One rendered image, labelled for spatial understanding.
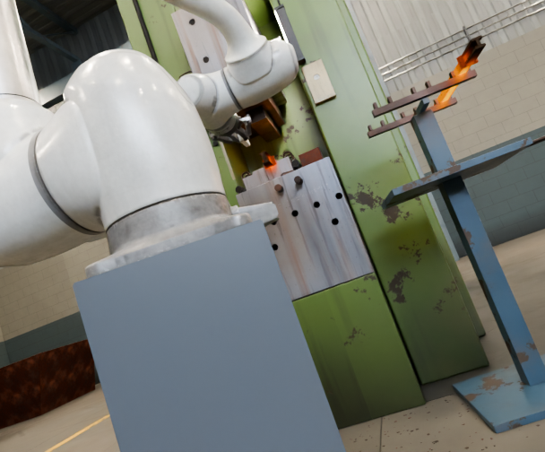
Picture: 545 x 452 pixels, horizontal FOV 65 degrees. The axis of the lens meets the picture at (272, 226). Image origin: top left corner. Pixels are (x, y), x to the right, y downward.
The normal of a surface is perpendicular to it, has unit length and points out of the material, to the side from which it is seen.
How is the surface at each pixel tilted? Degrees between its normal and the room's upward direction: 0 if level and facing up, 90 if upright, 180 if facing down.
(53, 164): 92
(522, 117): 90
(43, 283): 90
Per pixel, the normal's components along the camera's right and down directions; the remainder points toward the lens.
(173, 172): 0.43, -0.18
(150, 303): 0.06, -0.18
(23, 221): 0.04, 0.50
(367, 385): -0.22, -0.07
